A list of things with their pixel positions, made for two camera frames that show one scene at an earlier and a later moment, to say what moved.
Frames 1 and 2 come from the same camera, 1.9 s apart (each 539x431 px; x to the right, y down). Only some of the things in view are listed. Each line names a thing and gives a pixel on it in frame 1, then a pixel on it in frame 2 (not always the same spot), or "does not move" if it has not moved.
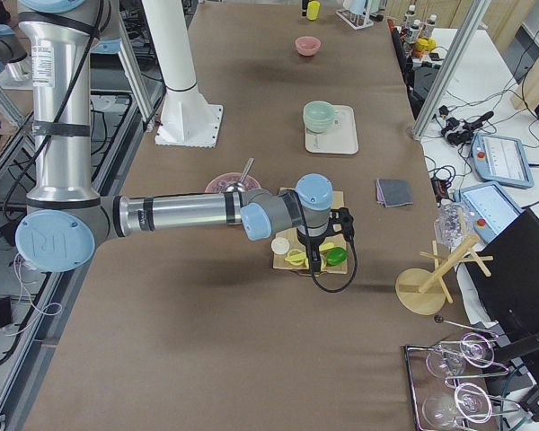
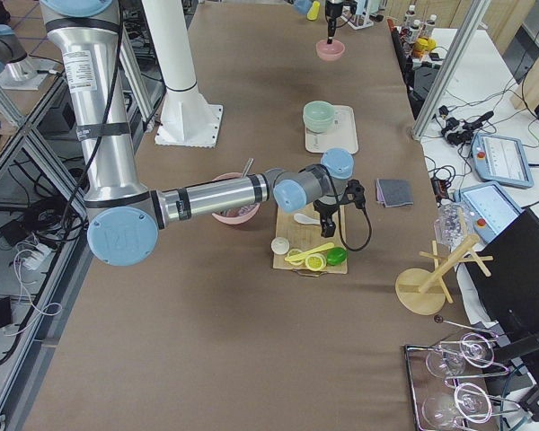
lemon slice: x=322 y=265 → x=296 y=257
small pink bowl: x=307 y=46 → x=330 y=51
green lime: x=336 y=256 does not move
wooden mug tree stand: x=422 y=292 does not move
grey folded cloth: x=393 y=192 does not move
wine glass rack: x=443 y=400 does not move
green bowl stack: x=318 y=116 does not move
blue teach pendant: x=501 y=160 does not move
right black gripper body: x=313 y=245 → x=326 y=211
